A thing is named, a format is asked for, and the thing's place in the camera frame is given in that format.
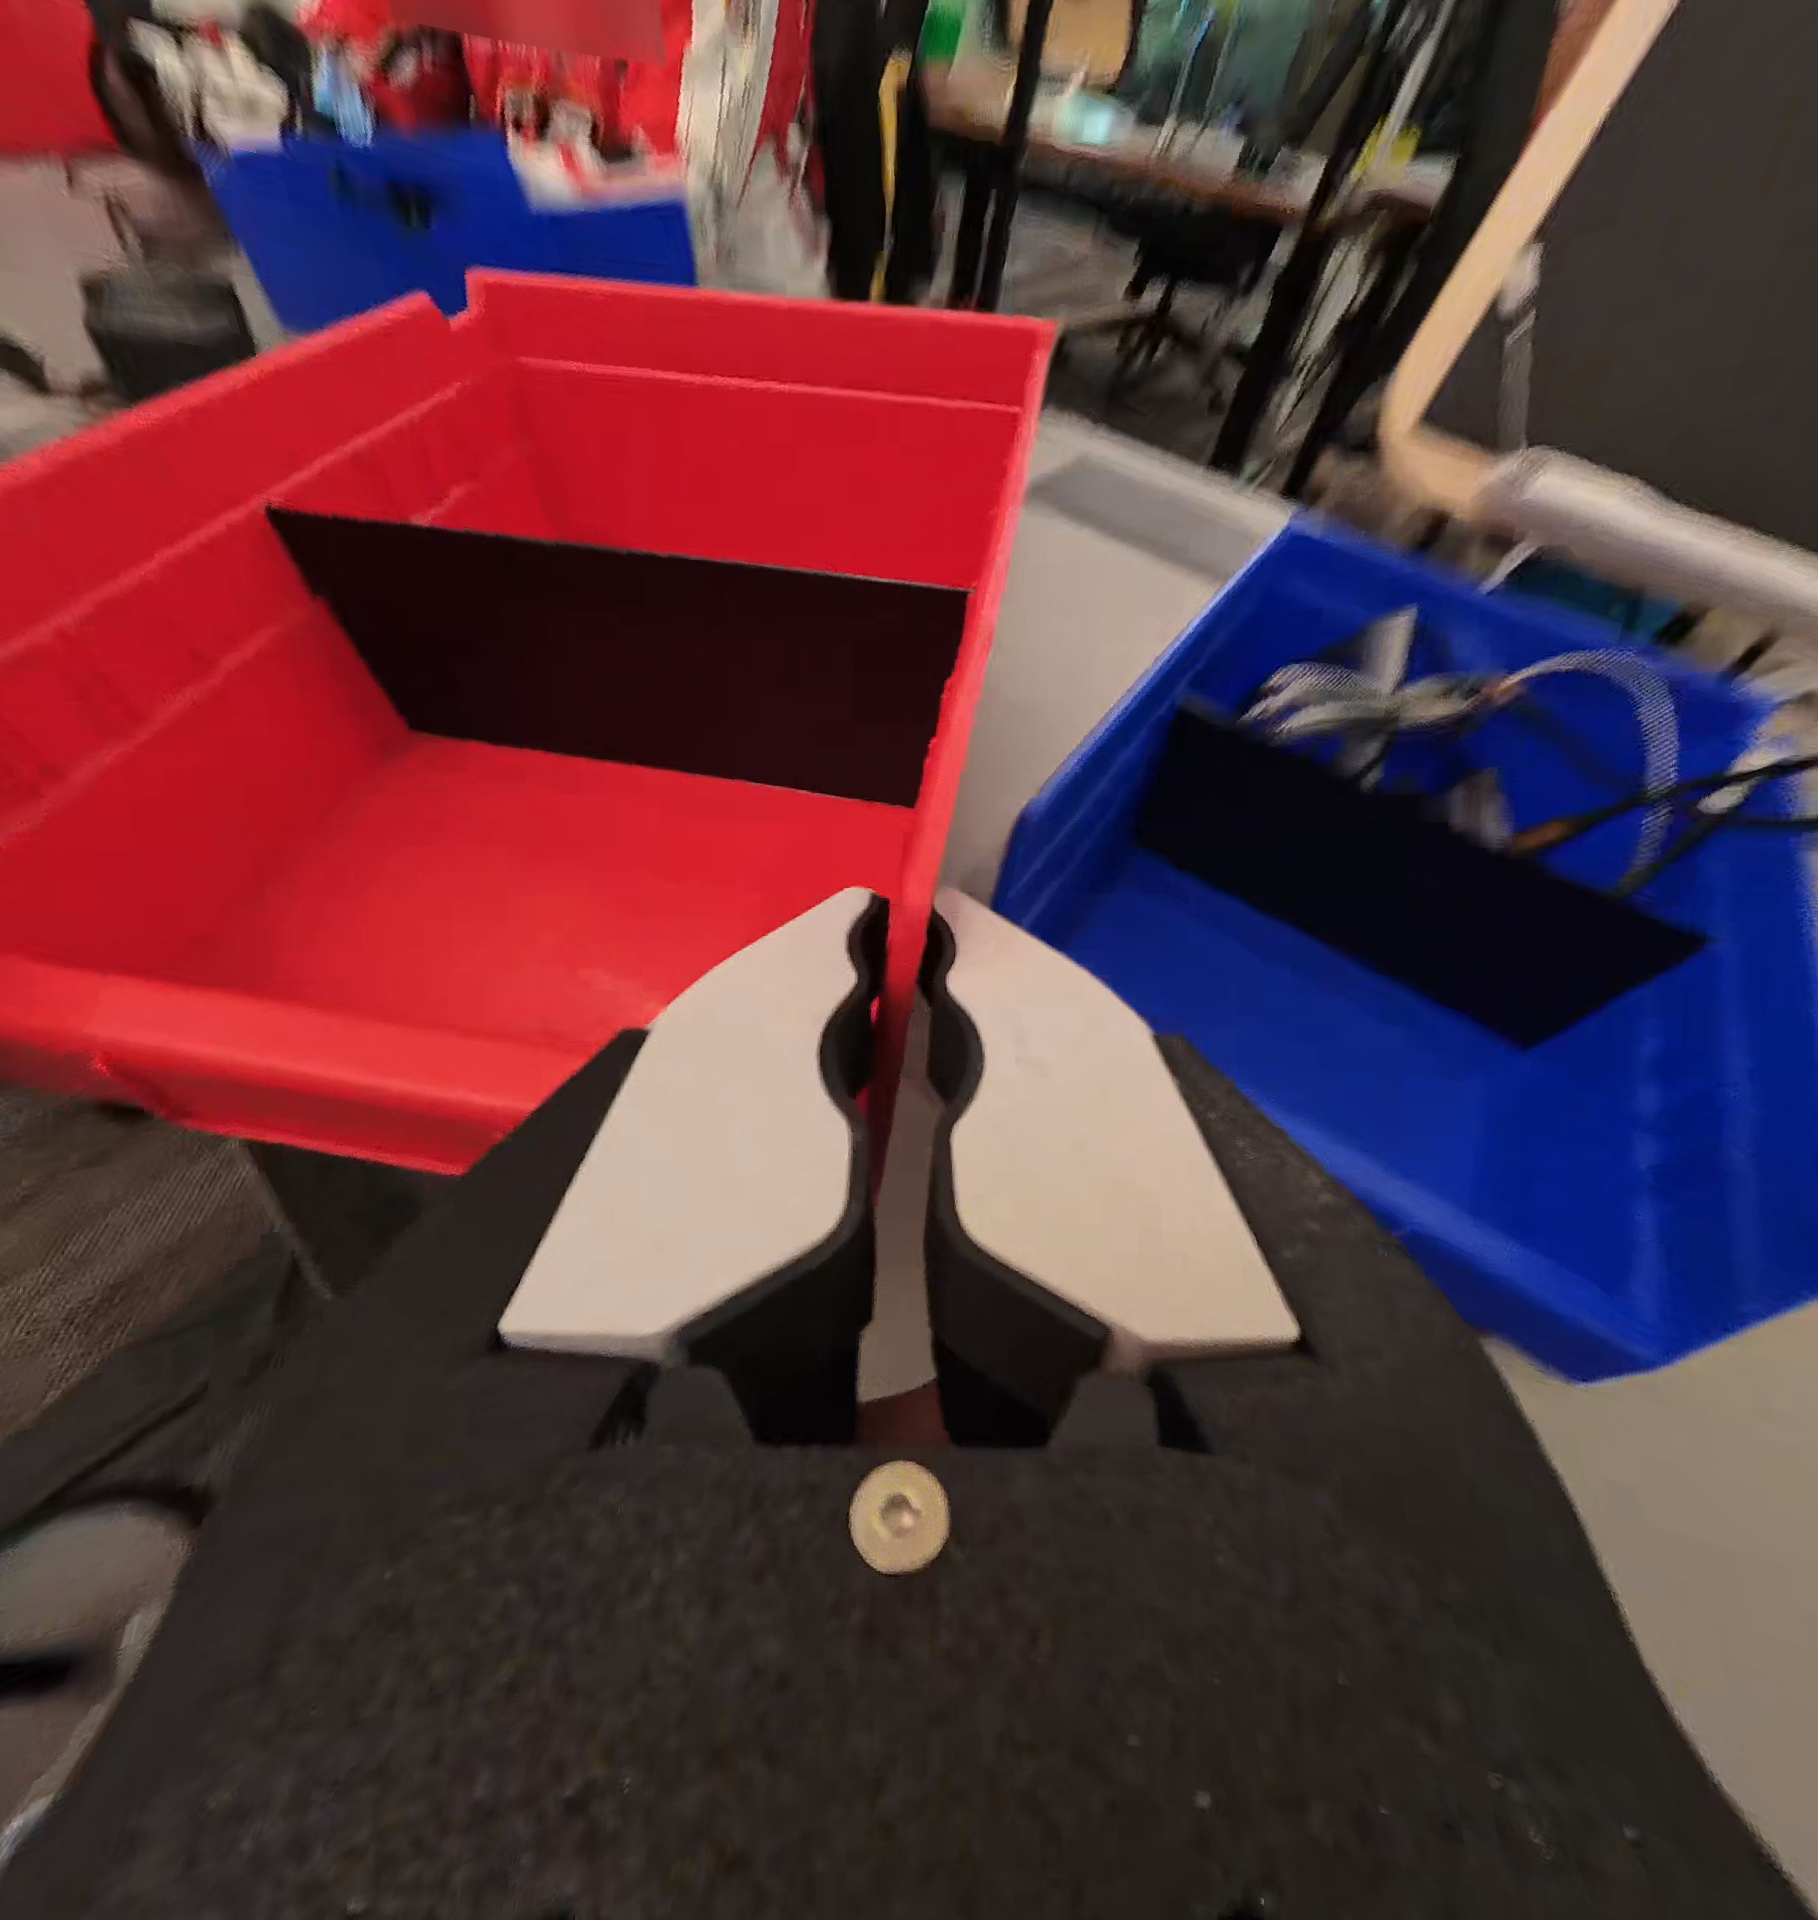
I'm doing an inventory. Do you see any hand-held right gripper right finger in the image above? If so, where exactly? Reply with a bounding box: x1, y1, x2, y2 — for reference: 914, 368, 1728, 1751
921, 889, 1305, 1454

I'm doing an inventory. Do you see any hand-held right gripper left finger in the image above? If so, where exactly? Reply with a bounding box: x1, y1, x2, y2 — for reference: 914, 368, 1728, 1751
497, 887, 893, 1454

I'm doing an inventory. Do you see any blue plastic bin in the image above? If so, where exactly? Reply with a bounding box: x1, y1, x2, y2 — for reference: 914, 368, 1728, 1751
991, 511, 1818, 1382

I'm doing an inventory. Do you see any red plastic bin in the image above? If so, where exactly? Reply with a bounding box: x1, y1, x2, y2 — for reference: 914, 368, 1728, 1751
0, 270, 1062, 1180

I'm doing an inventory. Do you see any black divider of blue bin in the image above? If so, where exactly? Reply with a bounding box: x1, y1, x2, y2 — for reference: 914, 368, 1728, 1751
1134, 705, 1709, 1049

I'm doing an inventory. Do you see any black box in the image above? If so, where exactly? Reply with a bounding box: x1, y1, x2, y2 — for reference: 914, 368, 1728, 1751
83, 270, 257, 400

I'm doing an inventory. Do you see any black divider of red bin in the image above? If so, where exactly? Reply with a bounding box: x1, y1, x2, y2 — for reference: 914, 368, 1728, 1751
266, 507, 972, 809

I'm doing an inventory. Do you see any black yellow-striped jacket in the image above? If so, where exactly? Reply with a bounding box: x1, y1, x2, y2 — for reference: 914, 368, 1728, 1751
810, 0, 1062, 302

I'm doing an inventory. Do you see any black board on white stand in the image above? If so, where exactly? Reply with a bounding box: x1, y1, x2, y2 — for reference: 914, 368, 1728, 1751
1376, 0, 1818, 571

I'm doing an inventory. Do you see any blue crate with handle slot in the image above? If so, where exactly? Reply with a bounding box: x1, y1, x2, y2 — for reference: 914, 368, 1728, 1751
204, 128, 696, 335

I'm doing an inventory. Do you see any striped braided cable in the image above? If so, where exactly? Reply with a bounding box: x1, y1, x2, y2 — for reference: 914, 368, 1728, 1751
1240, 607, 1685, 889

